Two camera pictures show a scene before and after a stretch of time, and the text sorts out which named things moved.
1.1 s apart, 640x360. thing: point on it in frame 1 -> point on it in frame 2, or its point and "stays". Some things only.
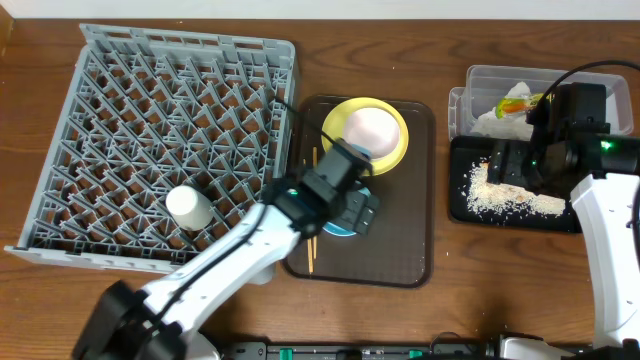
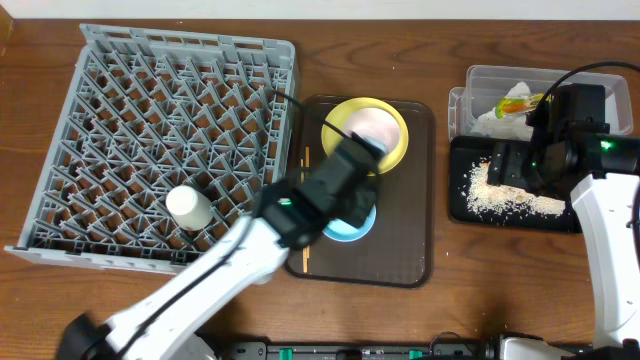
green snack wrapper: x=516 y=105 stays
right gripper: x=506 y=163 stays
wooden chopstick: x=309 y=242 -> x=305 y=248
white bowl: x=372 y=130 stays
